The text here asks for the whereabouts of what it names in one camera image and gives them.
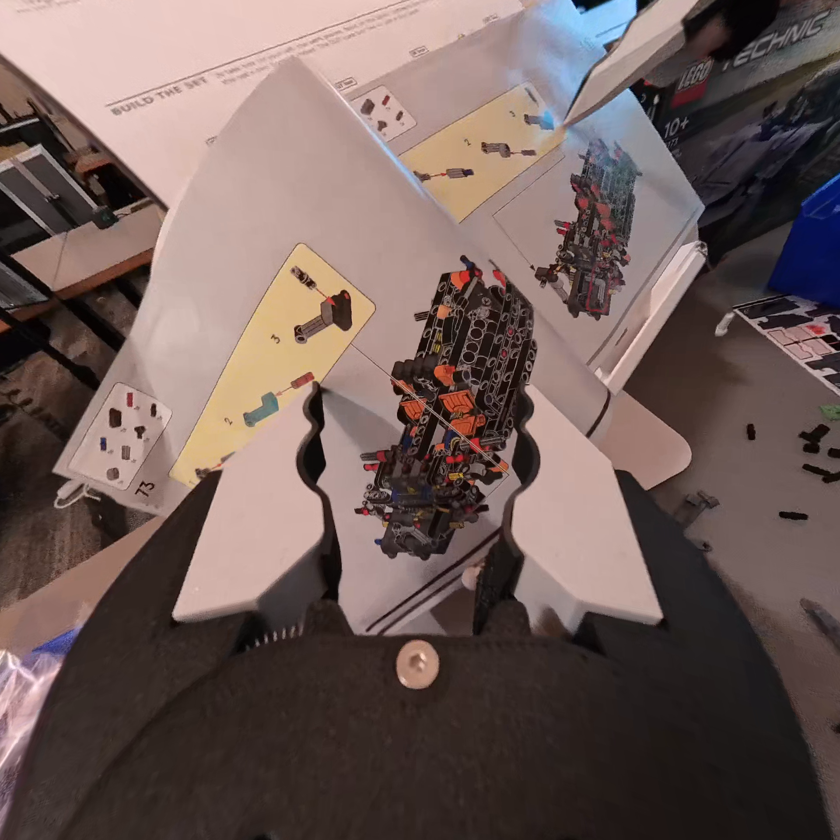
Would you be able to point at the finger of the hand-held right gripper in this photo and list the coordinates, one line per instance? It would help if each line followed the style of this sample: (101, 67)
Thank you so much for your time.
(630, 56)

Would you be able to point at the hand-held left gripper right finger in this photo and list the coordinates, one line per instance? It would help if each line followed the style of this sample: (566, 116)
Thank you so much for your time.
(584, 531)

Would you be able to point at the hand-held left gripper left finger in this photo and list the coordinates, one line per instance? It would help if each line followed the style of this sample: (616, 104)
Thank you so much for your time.
(262, 518)

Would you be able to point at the lego instruction booklet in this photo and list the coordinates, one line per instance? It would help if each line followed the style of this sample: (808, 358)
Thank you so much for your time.
(275, 197)

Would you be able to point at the dark lego set box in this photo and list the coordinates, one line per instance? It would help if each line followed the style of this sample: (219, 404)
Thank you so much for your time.
(774, 131)

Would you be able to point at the scattered small lego pieces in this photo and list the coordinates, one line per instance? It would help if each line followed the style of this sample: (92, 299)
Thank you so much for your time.
(817, 436)

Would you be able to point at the lego sticker sheet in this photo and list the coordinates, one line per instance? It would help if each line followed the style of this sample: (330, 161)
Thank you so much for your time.
(797, 334)

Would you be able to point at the blue plastic bin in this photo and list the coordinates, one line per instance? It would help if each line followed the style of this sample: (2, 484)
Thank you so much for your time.
(810, 243)

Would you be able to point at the white book stand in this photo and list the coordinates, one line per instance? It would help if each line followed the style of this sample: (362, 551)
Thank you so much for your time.
(663, 308)

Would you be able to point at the clear plastic bags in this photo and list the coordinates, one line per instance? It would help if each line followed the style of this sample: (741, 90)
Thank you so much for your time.
(26, 695)

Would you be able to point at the metal storage shelf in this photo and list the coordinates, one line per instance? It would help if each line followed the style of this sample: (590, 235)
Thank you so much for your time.
(46, 190)

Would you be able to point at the large white printed sheet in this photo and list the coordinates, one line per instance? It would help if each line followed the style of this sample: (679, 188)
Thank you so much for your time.
(197, 59)

